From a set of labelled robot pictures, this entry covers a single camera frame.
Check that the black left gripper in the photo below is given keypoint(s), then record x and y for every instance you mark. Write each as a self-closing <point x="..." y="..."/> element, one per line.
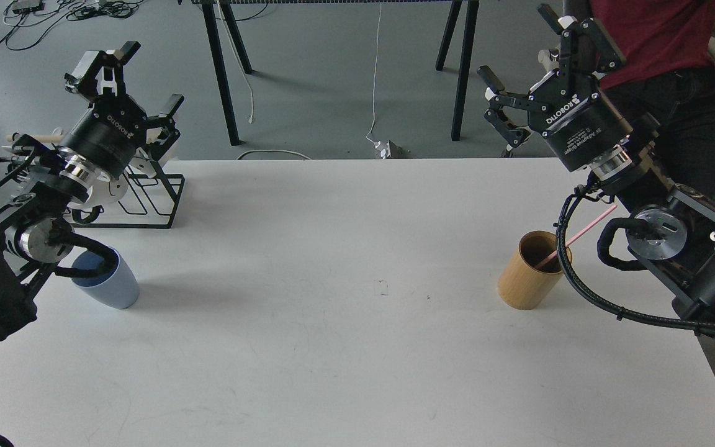
<point x="112" y="128"/>

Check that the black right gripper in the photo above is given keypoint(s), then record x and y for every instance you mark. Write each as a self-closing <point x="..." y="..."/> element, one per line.
<point x="581" y="127"/>

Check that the pink chopstick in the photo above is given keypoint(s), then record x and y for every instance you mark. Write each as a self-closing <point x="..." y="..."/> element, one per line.
<point x="581" y="234"/>

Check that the light blue plastic cup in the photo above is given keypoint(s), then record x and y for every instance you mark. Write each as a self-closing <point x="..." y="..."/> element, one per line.
<point x="117" y="289"/>

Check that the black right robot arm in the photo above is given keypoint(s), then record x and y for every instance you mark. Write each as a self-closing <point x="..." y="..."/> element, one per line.
<point x="670" y="231"/>

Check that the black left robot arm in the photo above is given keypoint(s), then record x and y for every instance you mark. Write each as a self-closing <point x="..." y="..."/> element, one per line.
<point x="52" y="184"/>

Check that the white mug on rack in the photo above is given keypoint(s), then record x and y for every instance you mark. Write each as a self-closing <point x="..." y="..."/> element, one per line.
<point x="102" y="192"/>

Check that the wooden rack dowel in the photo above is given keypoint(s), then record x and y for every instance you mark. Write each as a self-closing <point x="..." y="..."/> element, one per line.
<point x="53" y="138"/>

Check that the black trestle table legs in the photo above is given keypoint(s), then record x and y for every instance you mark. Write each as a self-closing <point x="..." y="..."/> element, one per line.
<point x="333" y="68"/>

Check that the person in red shirt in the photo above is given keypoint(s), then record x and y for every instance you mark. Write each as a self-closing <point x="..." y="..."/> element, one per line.
<point x="668" y="73"/>

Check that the white power adapter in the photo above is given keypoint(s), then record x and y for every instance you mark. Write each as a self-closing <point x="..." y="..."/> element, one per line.
<point x="387" y="149"/>

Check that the bamboo cylindrical holder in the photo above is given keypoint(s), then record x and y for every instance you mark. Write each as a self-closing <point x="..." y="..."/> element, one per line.
<point x="531" y="272"/>

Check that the black wire rack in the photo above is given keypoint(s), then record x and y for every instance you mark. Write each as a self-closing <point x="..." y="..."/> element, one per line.
<point x="151" y="201"/>

